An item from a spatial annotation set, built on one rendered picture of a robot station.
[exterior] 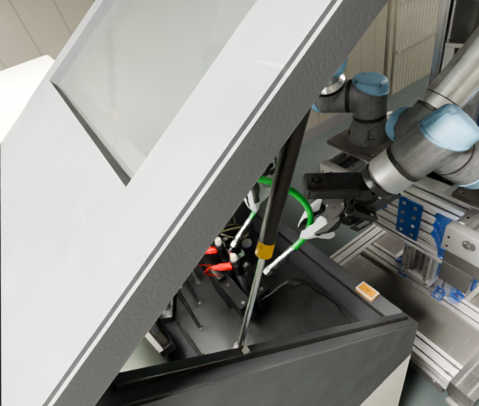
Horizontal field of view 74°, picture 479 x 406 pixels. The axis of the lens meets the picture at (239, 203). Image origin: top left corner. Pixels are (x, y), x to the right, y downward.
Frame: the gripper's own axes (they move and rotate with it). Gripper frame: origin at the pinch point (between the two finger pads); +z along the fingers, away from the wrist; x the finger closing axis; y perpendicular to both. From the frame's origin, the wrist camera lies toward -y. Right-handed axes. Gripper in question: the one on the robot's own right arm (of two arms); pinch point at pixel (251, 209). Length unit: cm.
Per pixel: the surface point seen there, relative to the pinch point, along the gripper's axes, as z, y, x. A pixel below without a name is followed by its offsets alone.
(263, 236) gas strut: -25.0, -14.4, -31.2
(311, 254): 28.1, 14.7, -1.3
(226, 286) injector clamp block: 25.2, -11.9, 5.0
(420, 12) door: 49, 322, 164
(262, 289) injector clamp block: 24.9, -5.0, -3.1
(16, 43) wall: -34, -27, 176
